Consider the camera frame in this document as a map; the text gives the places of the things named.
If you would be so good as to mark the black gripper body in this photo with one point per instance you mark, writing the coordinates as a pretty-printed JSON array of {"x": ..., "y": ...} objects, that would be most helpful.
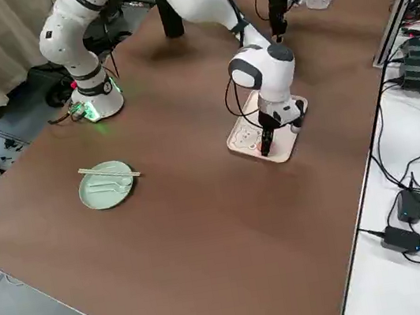
[
  {"x": 270, "y": 121},
  {"x": 278, "y": 8}
]

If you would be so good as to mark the cream-white bear print tray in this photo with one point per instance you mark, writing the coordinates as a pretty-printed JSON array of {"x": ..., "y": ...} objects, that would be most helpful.
[{"x": 284, "y": 149}]

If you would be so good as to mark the black cylindrical vase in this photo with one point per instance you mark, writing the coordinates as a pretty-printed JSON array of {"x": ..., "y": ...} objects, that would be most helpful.
[{"x": 173, "y": 23}]

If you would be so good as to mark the pale green spoon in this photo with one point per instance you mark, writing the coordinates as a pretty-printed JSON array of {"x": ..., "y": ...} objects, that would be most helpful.
[{"x": 126, "y": 181}]

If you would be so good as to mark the black power adapter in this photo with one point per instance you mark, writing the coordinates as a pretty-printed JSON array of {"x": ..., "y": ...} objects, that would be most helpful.
[
  {"x": 400, "y": 238},
  {"x": 409, "y": 208}
]

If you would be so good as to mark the wooden chopstick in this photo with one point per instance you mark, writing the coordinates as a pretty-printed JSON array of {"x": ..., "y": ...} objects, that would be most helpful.
[
  {"x": 108, "y": 174},
  {"x": 108, "y": 171}
]

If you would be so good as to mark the pale green fork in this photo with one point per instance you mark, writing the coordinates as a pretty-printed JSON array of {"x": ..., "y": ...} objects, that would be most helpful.
[{"x": 99, "y": 188}]

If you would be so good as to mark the pale green round plate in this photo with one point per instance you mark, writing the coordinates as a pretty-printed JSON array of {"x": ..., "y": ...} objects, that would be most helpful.
[{"x": 101, "y": 200}]

